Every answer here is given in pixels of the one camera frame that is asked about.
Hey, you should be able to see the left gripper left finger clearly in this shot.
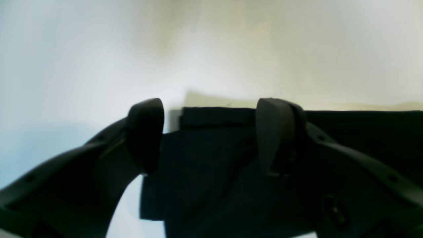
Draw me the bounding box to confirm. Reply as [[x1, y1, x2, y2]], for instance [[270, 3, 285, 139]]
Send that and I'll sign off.
[[0, 98, 164, 238]]

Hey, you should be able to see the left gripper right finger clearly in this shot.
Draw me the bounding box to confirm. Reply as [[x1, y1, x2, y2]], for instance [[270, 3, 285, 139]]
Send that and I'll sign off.
[[255, 98, 423, 238]]

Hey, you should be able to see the black T-shirt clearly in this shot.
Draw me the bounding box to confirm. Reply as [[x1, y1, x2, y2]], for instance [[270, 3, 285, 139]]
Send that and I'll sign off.
[[139, 107, 422, 238]]

